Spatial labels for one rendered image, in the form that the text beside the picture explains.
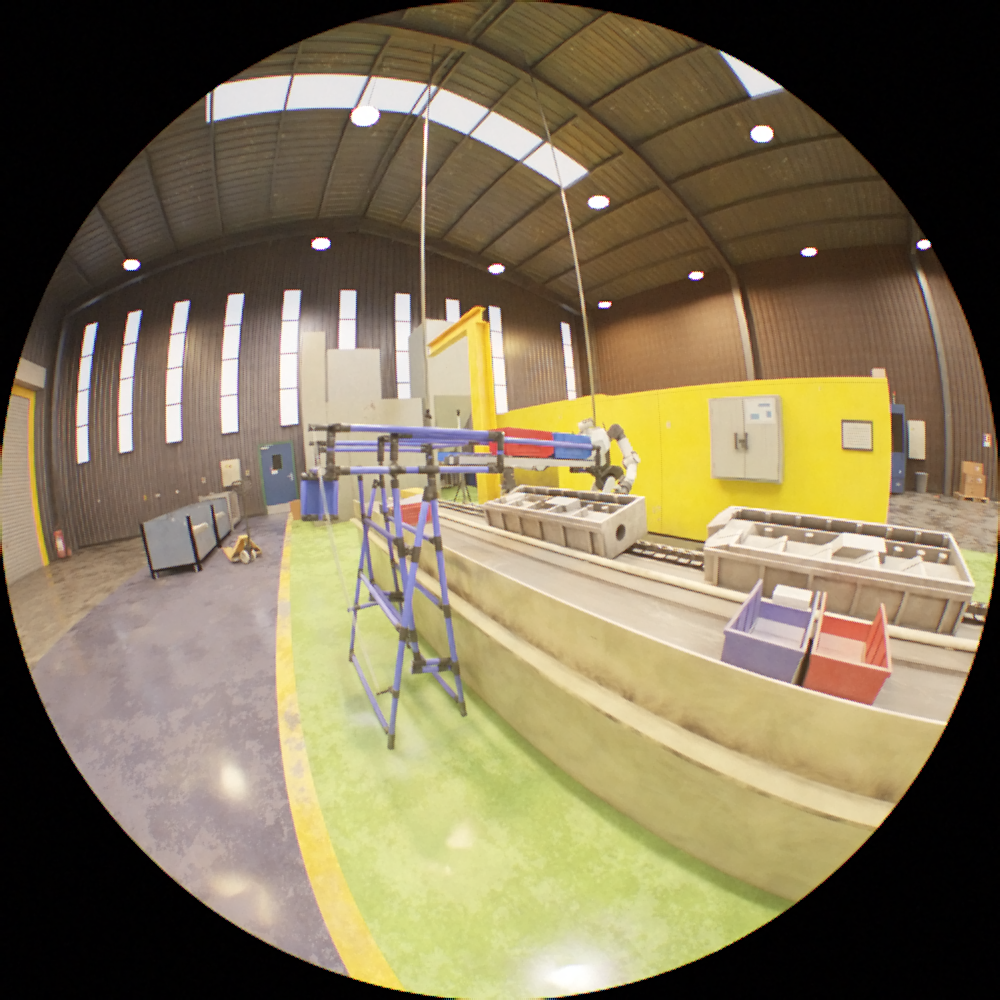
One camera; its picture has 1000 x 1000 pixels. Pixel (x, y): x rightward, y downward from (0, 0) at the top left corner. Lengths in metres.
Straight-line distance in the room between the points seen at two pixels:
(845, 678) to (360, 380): 9.16
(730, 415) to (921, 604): 2.58
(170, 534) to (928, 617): 6.68
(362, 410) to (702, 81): 11.02
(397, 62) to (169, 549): 9.99
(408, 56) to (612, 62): 4.11
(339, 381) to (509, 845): 8.86
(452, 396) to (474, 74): 8.91
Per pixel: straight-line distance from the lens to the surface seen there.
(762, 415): 3.29
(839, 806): 0.95
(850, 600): 1.22
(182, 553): 5.80
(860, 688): 0.80
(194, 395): 11.80
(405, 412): 7.93
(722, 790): 1.07
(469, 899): 1.33
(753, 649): 0.78
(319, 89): 9.46
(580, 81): 9.53
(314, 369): 7.66
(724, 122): 10.41
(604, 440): 2.66
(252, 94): 9.42
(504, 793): 1.50
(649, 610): 1.13
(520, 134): 10.30
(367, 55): 9.14
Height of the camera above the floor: 1.28
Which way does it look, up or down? 9 degrees down
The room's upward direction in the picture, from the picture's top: 4 degrees counter-clockwise
